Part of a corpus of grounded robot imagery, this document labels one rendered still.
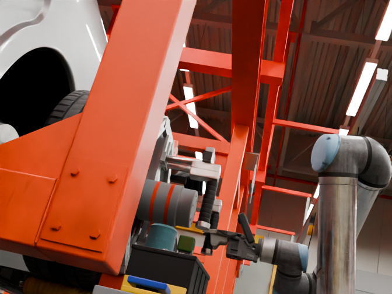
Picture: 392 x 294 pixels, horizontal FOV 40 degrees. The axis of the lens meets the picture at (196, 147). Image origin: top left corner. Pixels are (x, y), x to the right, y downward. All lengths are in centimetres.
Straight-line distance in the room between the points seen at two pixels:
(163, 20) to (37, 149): 46
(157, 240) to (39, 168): 48
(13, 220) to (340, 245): 90
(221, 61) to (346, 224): 408
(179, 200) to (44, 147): 59
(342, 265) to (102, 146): 77
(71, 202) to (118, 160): 14
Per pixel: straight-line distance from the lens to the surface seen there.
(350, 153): 162
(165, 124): 179
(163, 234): 162
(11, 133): 204
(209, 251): 191
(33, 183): 127
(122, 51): 138
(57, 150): 130
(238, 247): 190
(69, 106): 170
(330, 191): 161
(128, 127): 127
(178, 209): 174
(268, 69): 549
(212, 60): 554
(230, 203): 559
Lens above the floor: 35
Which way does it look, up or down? 23 degrees up
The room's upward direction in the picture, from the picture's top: 14 degrees clockwise
